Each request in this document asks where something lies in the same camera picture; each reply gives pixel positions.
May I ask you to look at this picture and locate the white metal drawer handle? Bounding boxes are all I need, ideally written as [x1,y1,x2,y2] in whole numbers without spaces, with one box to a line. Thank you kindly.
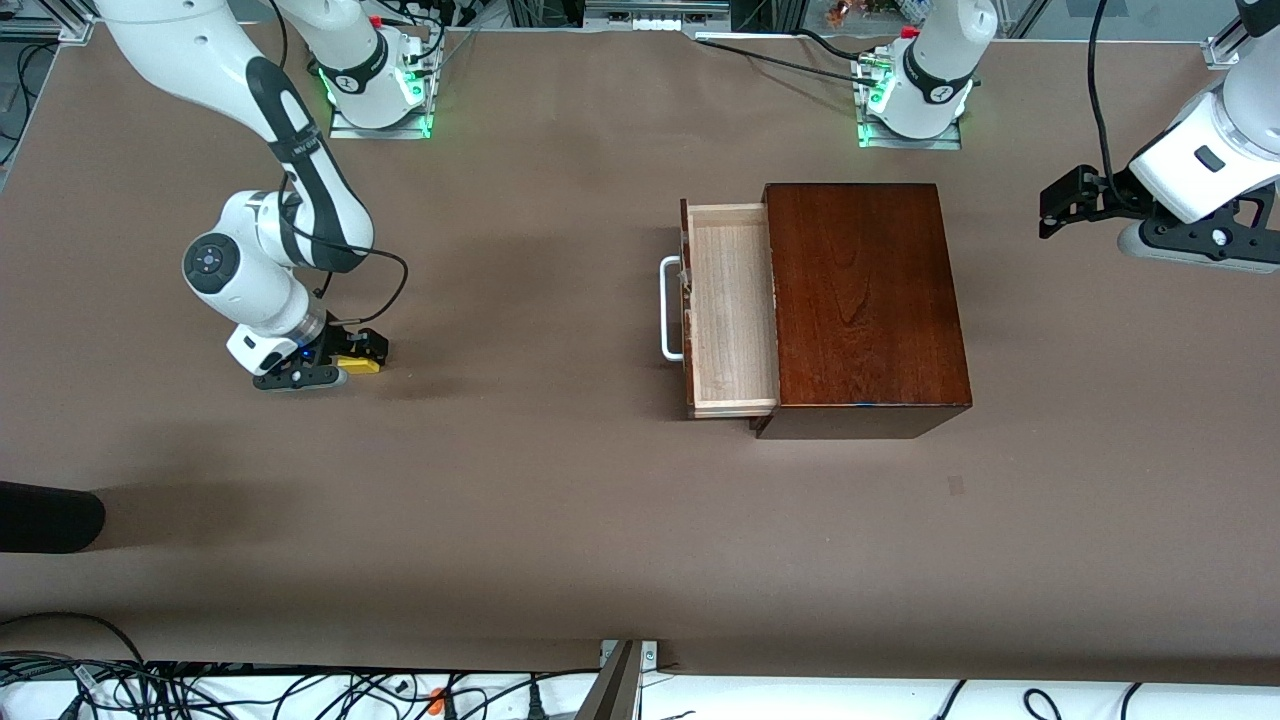
[660,257,686,362]

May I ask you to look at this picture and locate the light wood drawer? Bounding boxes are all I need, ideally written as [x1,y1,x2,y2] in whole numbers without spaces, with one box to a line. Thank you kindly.
[680,198,780,419]

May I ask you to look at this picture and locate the dark brown wooden cabinet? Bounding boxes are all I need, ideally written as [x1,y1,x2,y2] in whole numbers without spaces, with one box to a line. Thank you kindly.
[752,183,973,441]

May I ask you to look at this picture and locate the black ribbed cylindrical object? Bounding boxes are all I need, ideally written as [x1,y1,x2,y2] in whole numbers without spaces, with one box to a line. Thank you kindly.
[0,480,107,555]

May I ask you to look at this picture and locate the aluminium profile beam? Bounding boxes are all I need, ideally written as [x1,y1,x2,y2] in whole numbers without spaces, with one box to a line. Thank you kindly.
[577,640,646,720]

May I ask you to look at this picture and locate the grey power strip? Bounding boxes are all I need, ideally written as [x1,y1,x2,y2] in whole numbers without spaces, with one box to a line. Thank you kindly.
[583,0,733,33]

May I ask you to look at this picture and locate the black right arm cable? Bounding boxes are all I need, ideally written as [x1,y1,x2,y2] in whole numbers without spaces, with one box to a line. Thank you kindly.
[275,0,411,331]

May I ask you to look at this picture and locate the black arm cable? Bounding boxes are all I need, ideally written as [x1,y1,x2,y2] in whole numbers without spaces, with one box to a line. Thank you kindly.
[275,0,411,331]
[1086,0,1143,198]

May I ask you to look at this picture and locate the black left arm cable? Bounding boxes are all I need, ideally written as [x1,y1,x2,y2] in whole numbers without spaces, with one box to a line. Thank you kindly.
[1086,0,1143,198]

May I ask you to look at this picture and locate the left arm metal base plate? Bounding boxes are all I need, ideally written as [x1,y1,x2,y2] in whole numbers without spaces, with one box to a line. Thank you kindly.
[856,55,964,151]

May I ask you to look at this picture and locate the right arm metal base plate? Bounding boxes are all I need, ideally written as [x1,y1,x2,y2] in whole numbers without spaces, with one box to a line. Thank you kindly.
[328,40,434,140]

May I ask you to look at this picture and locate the short black table cable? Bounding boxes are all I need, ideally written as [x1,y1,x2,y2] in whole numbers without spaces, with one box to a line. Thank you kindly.
[795,27,863,61]

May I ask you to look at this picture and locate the long black table cable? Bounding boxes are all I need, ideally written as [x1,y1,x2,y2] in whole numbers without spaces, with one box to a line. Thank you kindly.
[695,35,863,85]

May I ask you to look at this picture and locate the black looped floor cable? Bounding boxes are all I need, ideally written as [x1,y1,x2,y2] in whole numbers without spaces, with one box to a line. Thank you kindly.
[0,612,149,669]

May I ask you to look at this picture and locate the tangled black floor cables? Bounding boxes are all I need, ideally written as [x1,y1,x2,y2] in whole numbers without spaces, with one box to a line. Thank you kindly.
[0,655,601,720]

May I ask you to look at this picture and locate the silver metal bracket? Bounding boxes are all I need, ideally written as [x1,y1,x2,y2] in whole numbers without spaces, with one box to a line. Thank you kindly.
[600,640,659,673]

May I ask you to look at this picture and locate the aluminium frame rail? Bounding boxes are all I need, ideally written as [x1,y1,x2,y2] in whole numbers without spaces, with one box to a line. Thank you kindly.
[0,15,97,46]

